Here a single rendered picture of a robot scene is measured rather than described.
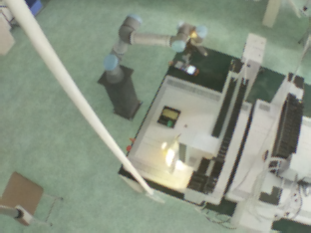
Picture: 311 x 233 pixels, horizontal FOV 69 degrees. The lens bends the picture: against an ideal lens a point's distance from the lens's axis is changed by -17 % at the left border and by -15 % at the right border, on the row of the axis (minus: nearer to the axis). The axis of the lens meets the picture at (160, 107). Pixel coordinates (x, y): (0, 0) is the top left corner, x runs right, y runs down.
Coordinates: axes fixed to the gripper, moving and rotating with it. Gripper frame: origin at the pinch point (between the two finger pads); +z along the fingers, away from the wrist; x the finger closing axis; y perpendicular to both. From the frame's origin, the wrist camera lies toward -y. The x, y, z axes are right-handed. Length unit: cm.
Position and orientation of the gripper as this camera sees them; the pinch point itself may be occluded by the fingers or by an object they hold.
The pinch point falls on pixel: (189, 58)
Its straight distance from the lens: 195.4
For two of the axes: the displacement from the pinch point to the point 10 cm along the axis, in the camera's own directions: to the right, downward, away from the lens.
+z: -1.6, 3.3, 9.3
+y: -8.6, -5.1, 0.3
